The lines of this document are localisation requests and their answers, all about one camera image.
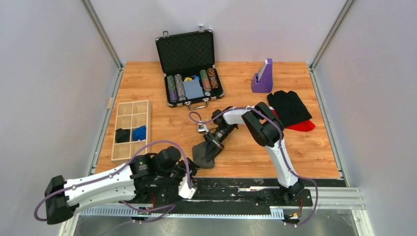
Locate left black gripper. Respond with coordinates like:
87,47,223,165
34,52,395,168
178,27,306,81
158,157,201,186

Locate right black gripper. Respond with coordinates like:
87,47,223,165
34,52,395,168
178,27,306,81
204,124,236,164

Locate grey underwear white waistband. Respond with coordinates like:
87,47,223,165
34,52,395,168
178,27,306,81
192,142,215,169

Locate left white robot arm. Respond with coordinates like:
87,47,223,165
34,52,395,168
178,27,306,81
44,146,199,225

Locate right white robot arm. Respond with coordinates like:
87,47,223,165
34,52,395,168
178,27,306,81
192,102,304,206

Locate black underwear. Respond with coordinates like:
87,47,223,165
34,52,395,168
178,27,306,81
267,90,312,128

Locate red underwear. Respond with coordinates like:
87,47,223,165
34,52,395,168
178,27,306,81
272,110,316,132

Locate blue rolled cloth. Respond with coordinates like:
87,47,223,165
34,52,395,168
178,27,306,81
132,125,147,142

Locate wooden compartment tray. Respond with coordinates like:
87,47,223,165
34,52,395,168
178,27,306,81
111,100,151,165

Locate black rolled cloth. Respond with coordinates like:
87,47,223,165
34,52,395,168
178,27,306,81
115,128,130,144

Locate purple card holder stand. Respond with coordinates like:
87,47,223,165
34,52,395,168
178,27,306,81
251,58,273,93

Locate black poker chip case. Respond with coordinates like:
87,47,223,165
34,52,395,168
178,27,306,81
155,28,224,110

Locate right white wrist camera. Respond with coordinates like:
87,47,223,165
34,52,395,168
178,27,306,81
197,123,209,134

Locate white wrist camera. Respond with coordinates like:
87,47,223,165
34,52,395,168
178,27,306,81
197,123,209,134
178,182,197,199

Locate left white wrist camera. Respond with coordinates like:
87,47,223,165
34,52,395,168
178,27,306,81
178,182,197,199

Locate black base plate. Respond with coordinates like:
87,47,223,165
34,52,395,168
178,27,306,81
129,177,315,215

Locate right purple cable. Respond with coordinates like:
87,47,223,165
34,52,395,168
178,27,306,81
189,107,319,228

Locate slotted cable duct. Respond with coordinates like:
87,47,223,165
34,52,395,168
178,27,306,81
80,205,285,219

